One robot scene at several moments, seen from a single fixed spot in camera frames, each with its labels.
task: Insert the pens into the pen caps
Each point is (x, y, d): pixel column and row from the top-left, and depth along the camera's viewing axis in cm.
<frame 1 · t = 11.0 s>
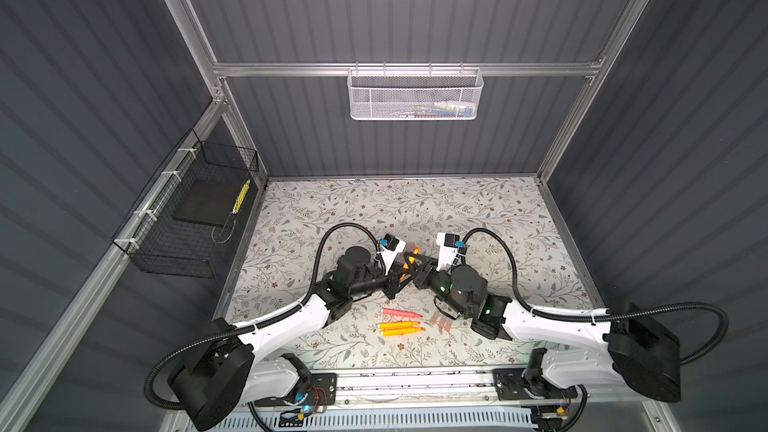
left hand: (415, 270, 77), fingers closed
right hand: (407, 259, 74), fingers closed
red-pink highlighter pen: (400, 313, 88), on the table
orange highlighter pen: (387, 325, 86), on the table
yellow highlighter pen: (401, 331, 85), on the table
clear pen cap: (441, 321, 86), on the table
clear pen cap 2: (447, 323, 86), on the table

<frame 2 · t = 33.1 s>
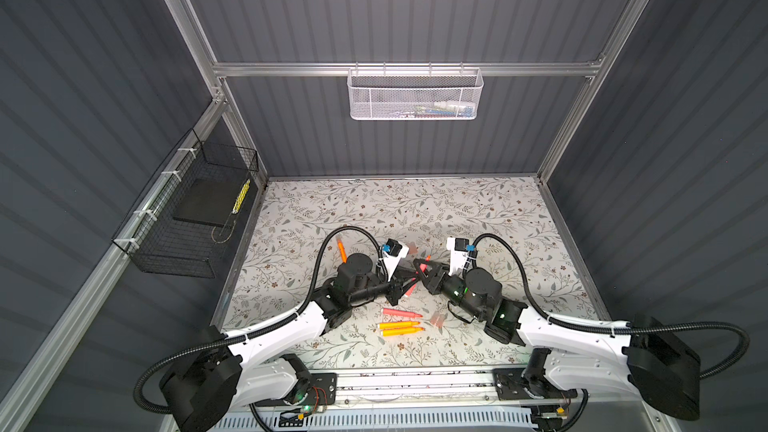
left hand: (420, 275, 74), fingers closed
right hand: (417, 266, 74), fingers open
the named things where they were.

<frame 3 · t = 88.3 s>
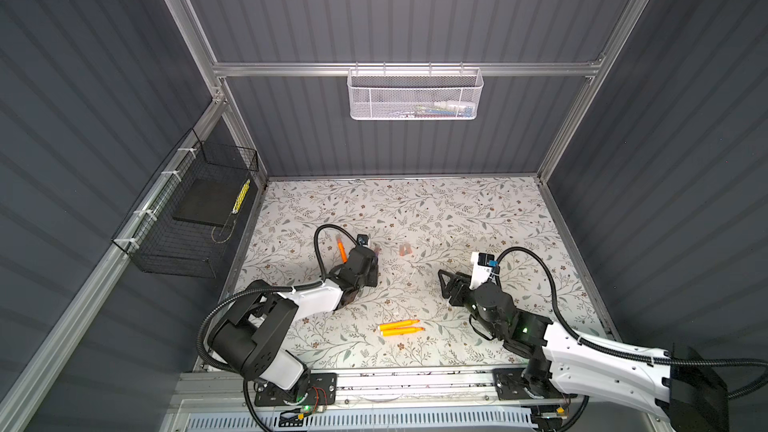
left hand: (370, 265, 93), fingers closed
right hand: (448, 276, 78), fingers open
clear pink pen cap: (402, 250, 101), on the table
clear pink pen cap 2: (407, 251, 102), on the table
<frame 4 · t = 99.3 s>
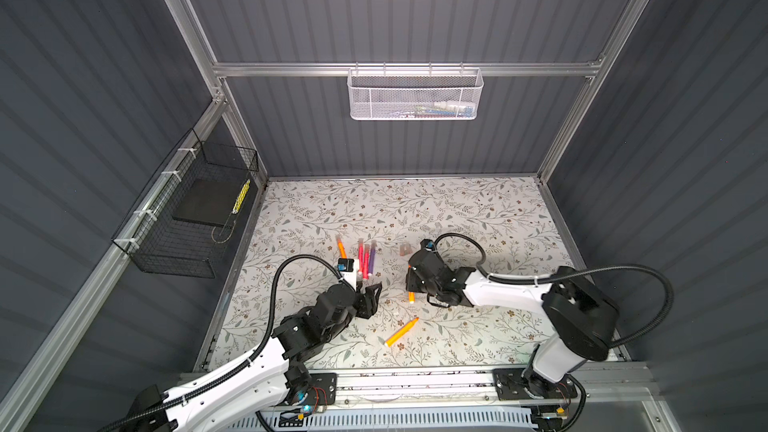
left hand: (375, 286, 77), fingers open
right hand: (408, 278, 88), fingers closed
yellow highlighter pen: (401, 332, 84), on the table
pink highlighter pen: (361, 255, 101), on the table
